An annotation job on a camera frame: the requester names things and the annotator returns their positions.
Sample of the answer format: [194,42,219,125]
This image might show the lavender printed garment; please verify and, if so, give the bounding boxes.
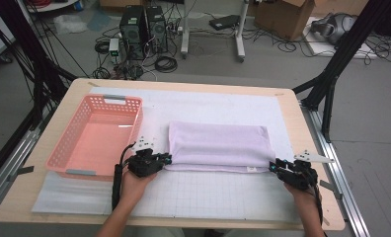
[165,120,276,174]

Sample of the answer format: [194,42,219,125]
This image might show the black metal frame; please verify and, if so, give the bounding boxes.
[0,0,78,129]
[291,0,391,144]

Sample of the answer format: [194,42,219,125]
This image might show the white floor board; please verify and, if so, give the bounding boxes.
[303,16,379,60]

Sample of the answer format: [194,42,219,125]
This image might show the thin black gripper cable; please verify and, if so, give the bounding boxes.
[310,182,325,228]

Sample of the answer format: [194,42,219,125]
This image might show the aluminium rail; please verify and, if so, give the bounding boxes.
[0,108,49,215]
[300,102,370,237]

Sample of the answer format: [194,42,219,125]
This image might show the white metal stand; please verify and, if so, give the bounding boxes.
[180,0,251,63]

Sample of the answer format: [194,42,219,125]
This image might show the white grid mat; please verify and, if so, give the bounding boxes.
[31,86,303,222]

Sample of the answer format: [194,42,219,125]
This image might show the small white box green light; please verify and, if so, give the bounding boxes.
[108,38,120,63]

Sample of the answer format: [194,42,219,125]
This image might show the tangled black floor cables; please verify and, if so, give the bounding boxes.
[364,33,391,65]

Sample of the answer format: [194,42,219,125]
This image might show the person's left hand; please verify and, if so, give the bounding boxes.
[118,170,159,210]

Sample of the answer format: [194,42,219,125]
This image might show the person's right hand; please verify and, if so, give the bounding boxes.
[283,183,321,215]

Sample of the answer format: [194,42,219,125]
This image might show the brown cardboard box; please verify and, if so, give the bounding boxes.
[253,0,316,42]

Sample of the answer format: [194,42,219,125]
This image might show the black computer tower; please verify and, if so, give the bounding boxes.
[118,5,148,61]
[145,5,168,53]

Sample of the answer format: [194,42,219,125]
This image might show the flat black device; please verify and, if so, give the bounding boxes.
[208,14,241,32]

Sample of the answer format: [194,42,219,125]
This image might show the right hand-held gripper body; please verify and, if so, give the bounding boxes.
[276,149,336,192]

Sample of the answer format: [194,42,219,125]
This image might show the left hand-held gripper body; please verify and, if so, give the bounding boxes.
[126,135,167,179]

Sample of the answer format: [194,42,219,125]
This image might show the grey and black headset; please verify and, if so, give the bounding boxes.
[310,12,357,45]

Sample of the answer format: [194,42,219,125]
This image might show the clear plastic bag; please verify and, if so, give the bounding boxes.
[53,13,88,34]

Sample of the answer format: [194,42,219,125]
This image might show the pink plastic basket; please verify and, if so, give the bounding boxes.
[44,93,144,183]

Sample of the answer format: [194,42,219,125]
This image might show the coiled black cable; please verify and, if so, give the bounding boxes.
[154,55,179,74]

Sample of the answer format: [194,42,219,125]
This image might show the black sleeved gripper cable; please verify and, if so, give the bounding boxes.
[111,141,138,212]

